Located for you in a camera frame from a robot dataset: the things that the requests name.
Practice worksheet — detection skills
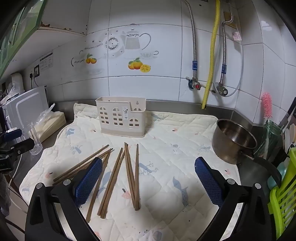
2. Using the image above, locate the pile of wooden chopsticks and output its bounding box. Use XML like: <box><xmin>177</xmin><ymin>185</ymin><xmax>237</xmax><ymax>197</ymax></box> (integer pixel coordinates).
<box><xmin>53</xmin><ymin>142</ymin><xmax>140</xmax><ymax>223</ymax></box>

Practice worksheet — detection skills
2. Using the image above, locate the yellow gas hose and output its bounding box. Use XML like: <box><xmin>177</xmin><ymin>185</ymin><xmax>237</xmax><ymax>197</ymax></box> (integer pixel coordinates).
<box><xmin>202</xmin><ymin>0</ymin><xmax>221</xmax><ymax>110</ymax></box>

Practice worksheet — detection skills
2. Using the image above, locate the pink bottle brush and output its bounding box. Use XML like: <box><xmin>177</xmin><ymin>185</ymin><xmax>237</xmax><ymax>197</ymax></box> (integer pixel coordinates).
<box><xmin>261</xmin><ymin>92</ymin><xmax>274</xmax><ymax>139</ymax></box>

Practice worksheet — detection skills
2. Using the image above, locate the white plastic spoon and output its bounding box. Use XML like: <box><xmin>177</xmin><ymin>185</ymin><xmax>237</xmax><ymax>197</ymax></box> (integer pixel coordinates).
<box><xmin>284</xmin><ymin>123</ymin><xmax>296</xmax><ymax>151</ymax></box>

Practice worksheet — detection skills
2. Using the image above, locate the braided steel hose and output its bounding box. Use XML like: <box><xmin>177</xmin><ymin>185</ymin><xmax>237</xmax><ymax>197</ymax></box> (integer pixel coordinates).
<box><xmin>182</xmin><ymin>0</ymin><xmax>199</xmax><ymax>81</ymax></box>
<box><xmin>218</xmin><ymin>20</ymin><xmax>233</xmax><ymax>87</ymax></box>

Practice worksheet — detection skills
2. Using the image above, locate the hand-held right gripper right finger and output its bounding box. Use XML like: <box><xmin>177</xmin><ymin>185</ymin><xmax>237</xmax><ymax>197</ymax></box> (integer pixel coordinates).
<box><xmin>194</xmin><ymin>156</ymin><xmax>272</xmax><ymax>241</ymax></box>

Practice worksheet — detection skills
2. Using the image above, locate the white notice sticker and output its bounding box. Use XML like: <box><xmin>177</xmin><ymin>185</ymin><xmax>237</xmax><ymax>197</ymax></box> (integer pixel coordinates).
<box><xmin>39</xmin><ymin>51</ymin><xmax>54</xmax><ymax>70</ymax></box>

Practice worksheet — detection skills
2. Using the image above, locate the clear plastic cup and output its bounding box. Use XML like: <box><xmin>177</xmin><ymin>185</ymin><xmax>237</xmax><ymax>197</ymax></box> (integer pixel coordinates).
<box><xmin>28</xmin><ymin>122</ymin><xmax>43</xmax><ymax>156</ymax></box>

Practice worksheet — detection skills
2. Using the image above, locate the green plastic dish rack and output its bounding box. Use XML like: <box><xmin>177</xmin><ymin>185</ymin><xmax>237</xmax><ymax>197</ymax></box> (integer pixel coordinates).
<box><xmin>268</xmin><ymin>147</ymin><xmax>296</xmax><ymax>241</ymax></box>

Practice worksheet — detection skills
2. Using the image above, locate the green wall cabinet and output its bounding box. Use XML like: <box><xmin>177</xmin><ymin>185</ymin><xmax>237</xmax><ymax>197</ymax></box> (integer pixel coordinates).
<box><xmin>0</xmin><ymin>0</ymin><xmax>48</xmax><ymax>80</ymax></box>

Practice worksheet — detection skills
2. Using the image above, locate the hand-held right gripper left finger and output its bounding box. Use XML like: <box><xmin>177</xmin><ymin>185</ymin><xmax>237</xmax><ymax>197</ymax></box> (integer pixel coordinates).
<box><xmin>24</xmin><ymin>157</ymin><xmax>103</xmax><ymax>241</ymax></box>

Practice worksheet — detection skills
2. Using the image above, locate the white plastic hose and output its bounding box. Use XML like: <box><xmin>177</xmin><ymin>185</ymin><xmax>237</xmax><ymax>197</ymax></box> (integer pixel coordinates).
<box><xmin>211</xmin><ymin>42</ymin><xmax>245</xmax><ymax>98</ymax></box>

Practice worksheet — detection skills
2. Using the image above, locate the quilted printed mat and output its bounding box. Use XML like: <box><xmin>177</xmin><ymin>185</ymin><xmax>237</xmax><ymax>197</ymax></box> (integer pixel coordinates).
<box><xmin>18</xmin><ymin>102</ymin><xmax>242</xmax><ymax>241</ymax></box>

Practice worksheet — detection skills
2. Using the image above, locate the metal angle valve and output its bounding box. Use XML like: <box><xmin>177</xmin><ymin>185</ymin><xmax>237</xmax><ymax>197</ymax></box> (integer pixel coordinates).
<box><xmin>216</xmin><ymin>82</ymin><xmax>230</xmax><ymax>96</ymax></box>

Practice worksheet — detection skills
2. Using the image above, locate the red handle valve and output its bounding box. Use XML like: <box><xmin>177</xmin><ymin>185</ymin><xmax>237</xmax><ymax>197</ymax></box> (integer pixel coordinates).
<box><xmin>187</xmin><ymin>77</ymin><xmax>204</xmax><ymax>91</ymax></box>

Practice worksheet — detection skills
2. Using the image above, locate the white cutting board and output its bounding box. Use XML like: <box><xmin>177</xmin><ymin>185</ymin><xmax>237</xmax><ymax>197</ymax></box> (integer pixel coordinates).
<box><xmin>5</xmin><ymin>86</ymin><xmax>49</xmax><ymax>127</ymax></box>

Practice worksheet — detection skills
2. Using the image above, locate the beige box in plastic bag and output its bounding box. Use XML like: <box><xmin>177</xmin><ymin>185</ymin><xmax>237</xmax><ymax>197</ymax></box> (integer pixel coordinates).
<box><xmin>33</xmin><ymin>103</ymin><xmax>67</xmax><ymax>143</ymax></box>

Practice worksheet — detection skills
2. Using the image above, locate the green glass jar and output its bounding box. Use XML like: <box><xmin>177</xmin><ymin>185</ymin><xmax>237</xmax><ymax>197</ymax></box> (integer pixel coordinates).
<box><xmin>254</xmin><ymin>119</ymin><xmax>284</xmax><ymax>163</ymax></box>

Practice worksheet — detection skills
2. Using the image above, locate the teal plastic cup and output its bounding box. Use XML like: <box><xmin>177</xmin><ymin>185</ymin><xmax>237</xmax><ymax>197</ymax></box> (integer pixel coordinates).
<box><xmin>268</xmin><ymin>162</ymin><xmax>287</xmax><ymax>189</ymax></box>

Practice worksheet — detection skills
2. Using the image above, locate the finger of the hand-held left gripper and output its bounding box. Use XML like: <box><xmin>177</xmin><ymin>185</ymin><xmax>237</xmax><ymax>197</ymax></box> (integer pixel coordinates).
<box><xmin>0</xmin><ymin>138</ymin><xmax>36</xmax><ymax>156</ymax></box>
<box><xmin>0</xmin><ymin>129</ymin><xmax>23</xmax><ymax>142</ymax></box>

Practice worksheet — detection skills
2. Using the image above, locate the stainless steel pot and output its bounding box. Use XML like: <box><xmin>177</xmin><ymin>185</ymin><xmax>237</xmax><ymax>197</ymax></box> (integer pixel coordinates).
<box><xmin>211</xmin><ymin>119</ymin><xmax>283</xmax><ymax>189</ymax></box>

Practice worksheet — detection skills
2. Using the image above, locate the white plastic container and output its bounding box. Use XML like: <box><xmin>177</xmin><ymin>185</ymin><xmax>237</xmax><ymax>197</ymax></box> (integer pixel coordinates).
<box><xmin>10</xmin><ymin>72</ymin><xmax>25</xmax><ymax>93</ymax></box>

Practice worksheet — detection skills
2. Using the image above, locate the beige plastic utensil holder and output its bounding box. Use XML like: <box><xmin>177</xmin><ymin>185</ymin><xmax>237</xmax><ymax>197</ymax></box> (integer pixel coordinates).
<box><xmin>95</xmin><ymin>96</ymin><xmax>147</xmax><ymax>138</ymax></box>

